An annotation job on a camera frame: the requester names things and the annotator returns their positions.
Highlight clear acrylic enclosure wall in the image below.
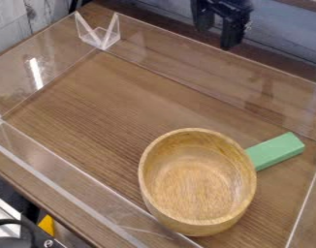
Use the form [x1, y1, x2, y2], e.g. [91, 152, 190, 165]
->
[0, 6, 316, 248]

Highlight black cable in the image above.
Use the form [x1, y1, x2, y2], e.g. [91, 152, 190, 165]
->
[0, 218, 36, 248]

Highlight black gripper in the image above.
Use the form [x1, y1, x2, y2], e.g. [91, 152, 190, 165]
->
[190, 0, 255, 50]

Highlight brown wooden bowl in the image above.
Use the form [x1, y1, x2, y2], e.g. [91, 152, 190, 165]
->
[138, 128, 257, 236]

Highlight clear acrylic corner bracket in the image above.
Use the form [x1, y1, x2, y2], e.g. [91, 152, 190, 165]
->
[74, 13, 121, 50]

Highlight green rectangular block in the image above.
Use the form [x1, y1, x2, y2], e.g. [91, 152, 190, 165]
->
[247, 132, 305, 171]

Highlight yellow label sticker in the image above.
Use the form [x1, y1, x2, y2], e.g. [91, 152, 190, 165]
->
[38, 215, 56, 236]

